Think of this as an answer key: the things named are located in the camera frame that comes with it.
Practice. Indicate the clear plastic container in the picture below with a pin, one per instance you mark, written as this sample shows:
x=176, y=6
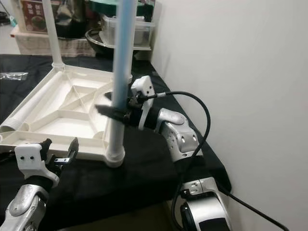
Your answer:
x=144, y=31

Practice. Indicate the black tablecloth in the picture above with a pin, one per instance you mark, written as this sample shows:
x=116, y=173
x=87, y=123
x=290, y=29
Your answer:
x=125, y=192

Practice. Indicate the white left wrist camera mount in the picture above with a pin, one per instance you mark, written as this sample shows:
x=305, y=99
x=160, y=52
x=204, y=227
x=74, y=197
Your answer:
x=31, y=161

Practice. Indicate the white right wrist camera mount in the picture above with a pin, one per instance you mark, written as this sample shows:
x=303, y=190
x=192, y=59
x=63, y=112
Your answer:
x=144, y=89

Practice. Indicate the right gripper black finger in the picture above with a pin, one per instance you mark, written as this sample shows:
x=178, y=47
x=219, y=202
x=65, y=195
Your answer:
x=110, y=112

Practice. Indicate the black shiny bag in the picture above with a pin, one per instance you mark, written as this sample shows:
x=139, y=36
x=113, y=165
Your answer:
x=72, y=19

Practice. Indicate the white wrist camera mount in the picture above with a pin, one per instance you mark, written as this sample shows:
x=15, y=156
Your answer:
x=144, y=89
x=31, y=161

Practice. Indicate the black wok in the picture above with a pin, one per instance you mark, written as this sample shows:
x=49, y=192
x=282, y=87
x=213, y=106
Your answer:
x=96, y=44

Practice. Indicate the white plastic table top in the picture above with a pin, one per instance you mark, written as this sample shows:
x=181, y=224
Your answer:
x=72, y=122

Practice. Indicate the green pot lid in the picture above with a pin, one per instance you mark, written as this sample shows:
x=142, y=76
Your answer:
x=103, y=6

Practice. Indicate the patterned beige cloth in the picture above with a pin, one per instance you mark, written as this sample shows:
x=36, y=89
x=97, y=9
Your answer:
x=38, y=45

